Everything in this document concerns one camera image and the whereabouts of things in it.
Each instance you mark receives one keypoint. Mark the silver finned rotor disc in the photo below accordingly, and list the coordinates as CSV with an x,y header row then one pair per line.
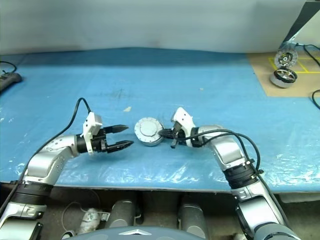
x,y
147,127

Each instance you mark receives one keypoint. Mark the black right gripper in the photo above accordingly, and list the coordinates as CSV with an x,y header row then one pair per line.
x,y
178,135

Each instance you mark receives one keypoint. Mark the black and white angled stand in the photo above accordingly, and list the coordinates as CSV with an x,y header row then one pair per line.
x,y
305,20

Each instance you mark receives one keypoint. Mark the blue plastic table cover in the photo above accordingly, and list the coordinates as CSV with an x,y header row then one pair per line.
x,y
75,75

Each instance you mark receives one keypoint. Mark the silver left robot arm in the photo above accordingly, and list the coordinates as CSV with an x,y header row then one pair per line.
x,y
45,160

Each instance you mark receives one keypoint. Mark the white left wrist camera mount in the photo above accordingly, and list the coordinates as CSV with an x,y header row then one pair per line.
x,y
93,122

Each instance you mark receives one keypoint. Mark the spare silver motor housing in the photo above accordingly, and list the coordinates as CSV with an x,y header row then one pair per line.
x,y
278,80

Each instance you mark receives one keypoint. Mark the black handheld device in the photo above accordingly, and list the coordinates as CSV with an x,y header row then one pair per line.
x,y
10,78

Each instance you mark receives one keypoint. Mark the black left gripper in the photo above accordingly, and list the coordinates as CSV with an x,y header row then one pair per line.
x,y
100,142

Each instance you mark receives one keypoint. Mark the round part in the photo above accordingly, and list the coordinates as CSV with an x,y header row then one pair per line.
x,y
286,58

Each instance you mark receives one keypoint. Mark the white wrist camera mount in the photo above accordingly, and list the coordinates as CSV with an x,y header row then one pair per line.
x,y
93,122
185,118

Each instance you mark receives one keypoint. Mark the grey rounded robot leg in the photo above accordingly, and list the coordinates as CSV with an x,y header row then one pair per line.
x,y
123,215
193,215

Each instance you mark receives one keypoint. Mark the grey robot torso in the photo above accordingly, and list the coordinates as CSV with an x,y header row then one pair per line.
x,y
140,235

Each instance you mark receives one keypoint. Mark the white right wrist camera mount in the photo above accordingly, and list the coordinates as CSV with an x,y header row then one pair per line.
x,y
185,118

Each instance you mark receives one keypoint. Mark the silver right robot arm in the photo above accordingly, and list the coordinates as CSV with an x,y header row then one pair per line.
x,y
225,150

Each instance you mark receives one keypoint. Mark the brown cardboard sheet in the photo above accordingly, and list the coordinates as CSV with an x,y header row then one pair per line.
x,y
262,75

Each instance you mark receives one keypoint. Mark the white crumpled cloth bundle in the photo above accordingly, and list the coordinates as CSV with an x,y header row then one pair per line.
x,y
91,220

